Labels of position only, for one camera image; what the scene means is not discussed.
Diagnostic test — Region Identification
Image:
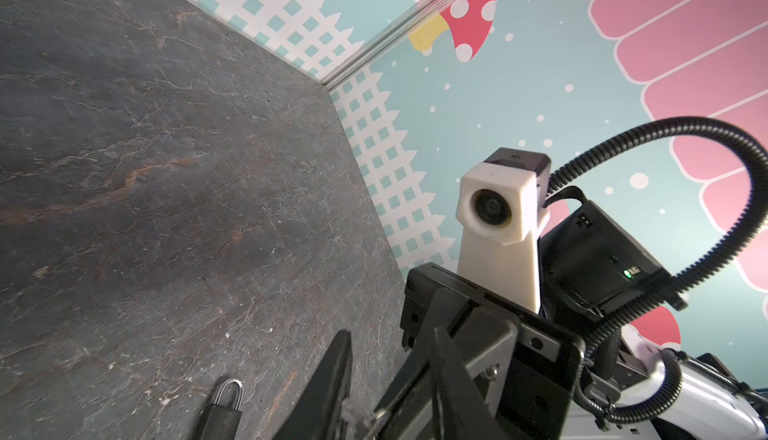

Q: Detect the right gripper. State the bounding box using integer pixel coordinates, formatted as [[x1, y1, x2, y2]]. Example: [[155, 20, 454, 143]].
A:
[[376, 263, 585, 439]]

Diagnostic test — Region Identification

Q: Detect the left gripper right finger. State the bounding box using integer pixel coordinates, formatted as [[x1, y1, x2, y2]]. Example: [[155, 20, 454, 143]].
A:
[[431, 327, 498, 439]]

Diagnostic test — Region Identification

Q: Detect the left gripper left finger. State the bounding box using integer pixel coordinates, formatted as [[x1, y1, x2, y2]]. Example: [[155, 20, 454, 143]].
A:
[[274, 330, 353, 440]]

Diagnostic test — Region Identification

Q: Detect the black padlock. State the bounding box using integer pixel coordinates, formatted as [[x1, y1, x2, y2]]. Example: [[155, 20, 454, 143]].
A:
[[193, 378, 244, 440]]

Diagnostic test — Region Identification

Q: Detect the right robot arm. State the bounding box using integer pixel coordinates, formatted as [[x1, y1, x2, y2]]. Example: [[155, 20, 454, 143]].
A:
[[401, 201, 767, 439]]

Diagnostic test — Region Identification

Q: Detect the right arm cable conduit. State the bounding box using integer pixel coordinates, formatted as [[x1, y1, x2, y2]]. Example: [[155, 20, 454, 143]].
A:
[[542, 115, 768, 426]]

